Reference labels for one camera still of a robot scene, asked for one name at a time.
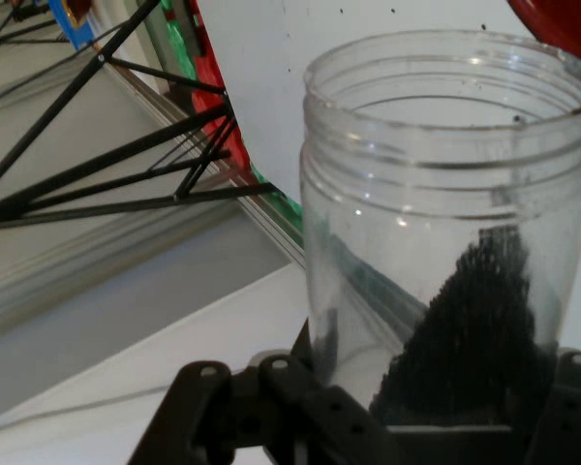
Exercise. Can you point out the clear plastic jar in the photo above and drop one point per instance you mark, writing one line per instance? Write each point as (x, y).
(416, 218)

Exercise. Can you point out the black seeds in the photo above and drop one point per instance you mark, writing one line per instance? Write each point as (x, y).
(479, 339)

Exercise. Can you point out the green foam block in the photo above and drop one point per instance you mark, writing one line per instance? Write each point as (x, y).
(174, 43)
(283, 208)

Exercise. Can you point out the blue printed board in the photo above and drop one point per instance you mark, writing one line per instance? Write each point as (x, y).
(70, 29)

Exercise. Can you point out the red bowl with black rim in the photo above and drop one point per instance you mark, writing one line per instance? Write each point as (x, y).
(561, 19)

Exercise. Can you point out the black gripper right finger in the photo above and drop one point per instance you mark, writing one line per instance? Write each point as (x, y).
(576, 412)

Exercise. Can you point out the black tripod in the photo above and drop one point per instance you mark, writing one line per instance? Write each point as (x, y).
(126, 154)
(29, 10)

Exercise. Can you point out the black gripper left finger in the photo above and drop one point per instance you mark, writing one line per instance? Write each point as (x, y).
(281, 387)

